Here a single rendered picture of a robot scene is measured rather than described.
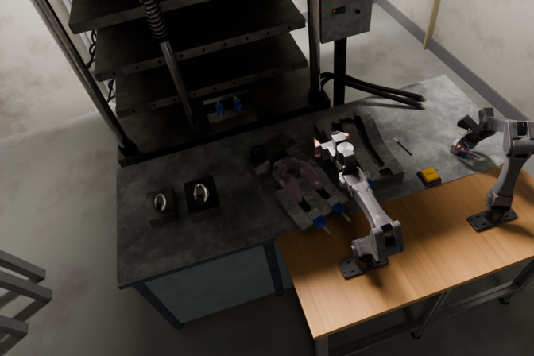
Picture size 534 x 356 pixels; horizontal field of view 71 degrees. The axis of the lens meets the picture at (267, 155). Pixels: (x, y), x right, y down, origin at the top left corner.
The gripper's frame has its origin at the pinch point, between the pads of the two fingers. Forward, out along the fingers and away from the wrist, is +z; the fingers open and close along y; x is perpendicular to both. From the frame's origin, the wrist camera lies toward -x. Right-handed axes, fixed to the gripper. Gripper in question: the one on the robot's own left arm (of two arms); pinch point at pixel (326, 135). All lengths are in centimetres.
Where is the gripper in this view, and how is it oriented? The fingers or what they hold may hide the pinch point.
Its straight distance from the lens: 152.3
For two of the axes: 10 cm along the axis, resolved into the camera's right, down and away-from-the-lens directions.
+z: -2.9, -6.8, 6.7
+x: 1.3, 6.7, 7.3
